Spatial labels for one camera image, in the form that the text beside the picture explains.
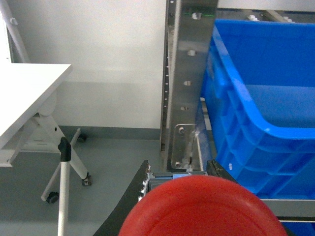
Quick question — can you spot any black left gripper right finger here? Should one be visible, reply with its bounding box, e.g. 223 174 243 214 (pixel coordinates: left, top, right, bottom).
206 159 315 236

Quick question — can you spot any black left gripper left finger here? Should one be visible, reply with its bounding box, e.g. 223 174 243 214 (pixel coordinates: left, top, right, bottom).
94 160 151 236

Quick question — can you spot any red mushroom push button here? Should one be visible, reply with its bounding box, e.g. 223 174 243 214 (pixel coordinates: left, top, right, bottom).
119 175 287 236

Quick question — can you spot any white pole black cap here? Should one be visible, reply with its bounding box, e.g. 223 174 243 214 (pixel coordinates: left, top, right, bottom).
58 137 71 236

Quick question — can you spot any large blue plastic crate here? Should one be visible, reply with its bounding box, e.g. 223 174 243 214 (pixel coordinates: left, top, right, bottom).
202 19 315 199

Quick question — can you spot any lower blue plastic crate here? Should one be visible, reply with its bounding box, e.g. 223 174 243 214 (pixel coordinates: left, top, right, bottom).
282 222 315 236

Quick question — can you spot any white folding table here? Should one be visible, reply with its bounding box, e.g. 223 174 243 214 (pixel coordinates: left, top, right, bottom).
0 63 72 168

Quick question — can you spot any steel shelf rack frame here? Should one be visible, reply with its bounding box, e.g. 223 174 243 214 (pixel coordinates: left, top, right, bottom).
159 0 315 223

